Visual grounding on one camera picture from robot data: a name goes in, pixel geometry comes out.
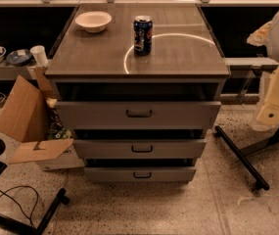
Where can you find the white paper cup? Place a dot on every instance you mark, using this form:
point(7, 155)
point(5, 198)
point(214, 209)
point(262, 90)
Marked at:
point(38, 52)

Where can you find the grey top drawer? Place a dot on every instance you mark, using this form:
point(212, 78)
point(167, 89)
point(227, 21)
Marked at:
point(138, 115)

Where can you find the grey low shelf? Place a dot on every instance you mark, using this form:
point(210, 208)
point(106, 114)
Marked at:
point(10, 72)
point(244, 64)

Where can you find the blue patterned bowl right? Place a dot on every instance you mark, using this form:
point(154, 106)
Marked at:
point(19, 57)

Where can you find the open cardboard box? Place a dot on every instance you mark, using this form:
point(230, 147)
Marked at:
point(29, 116)

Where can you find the blue soda can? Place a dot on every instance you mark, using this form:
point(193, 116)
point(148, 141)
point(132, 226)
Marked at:
point(143, 32)

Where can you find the black table stand right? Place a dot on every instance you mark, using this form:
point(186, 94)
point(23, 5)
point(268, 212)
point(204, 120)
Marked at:
point(242, 154)

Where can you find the grey low shelf left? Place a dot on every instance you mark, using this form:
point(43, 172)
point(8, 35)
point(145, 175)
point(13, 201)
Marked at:
point(10, 72)

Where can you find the grey bottom drawer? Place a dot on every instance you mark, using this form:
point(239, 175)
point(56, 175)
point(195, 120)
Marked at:
point(139, 174)

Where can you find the grey drawer cabinet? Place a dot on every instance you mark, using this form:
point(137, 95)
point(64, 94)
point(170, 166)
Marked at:
point(184, 65)

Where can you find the grey low shelf right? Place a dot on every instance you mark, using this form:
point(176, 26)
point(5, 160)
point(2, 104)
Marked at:
point(244, 64)

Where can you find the grey drawer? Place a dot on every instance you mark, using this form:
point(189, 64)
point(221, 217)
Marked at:
point(138, 115)
point(139, 174)
point(140, 149)

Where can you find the white paper bowl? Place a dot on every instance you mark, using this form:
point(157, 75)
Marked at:
point(93, 22)

